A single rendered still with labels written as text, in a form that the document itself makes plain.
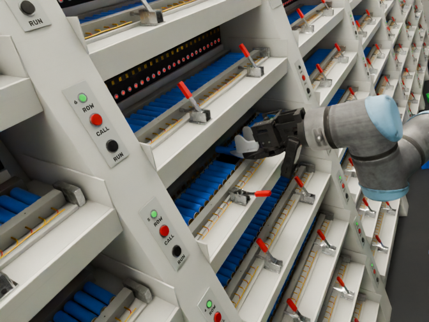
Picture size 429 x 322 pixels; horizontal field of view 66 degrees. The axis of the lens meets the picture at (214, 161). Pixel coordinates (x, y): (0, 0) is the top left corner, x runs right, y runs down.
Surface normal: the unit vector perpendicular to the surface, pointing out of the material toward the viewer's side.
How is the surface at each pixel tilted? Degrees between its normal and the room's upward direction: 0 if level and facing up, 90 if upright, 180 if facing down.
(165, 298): 90
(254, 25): 90
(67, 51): 90
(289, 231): 22
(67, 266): 112
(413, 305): 0
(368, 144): 92
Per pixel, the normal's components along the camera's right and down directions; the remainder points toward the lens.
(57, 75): 0.75, -0.13
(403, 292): -0.43, -0.84
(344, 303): -0.11, -0.83
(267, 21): -0.51, 0.52
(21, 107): 0.86, 0.20
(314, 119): -0.61, -0.33
